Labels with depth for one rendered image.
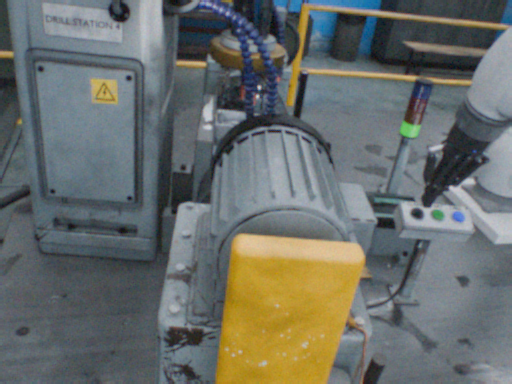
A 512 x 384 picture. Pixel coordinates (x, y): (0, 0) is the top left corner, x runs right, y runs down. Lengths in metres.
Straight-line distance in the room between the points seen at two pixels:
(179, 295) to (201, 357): 0.09
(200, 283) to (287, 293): 0.21
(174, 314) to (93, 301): 0.56
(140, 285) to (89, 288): 0.12
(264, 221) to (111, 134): 0.64
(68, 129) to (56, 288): 0.37
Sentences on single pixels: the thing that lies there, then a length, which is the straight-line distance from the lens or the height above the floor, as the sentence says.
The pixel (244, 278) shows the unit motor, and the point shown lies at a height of 1.31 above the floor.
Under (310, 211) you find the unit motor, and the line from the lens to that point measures 0.52.
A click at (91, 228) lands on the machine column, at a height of 0.88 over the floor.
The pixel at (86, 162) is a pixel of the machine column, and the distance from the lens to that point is 1.15.
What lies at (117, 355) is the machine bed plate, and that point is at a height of 0.80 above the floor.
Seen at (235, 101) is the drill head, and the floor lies 1.11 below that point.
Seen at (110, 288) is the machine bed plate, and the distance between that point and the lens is 1.22.
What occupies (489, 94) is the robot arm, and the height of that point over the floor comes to 1.41.
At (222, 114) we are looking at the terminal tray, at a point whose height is 1.14.
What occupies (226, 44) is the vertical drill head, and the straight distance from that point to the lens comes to 1.15.
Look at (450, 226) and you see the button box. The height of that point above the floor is 1.06.
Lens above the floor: 1.63
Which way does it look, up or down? 30 degrees down
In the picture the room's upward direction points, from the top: 9 degrees clockwise
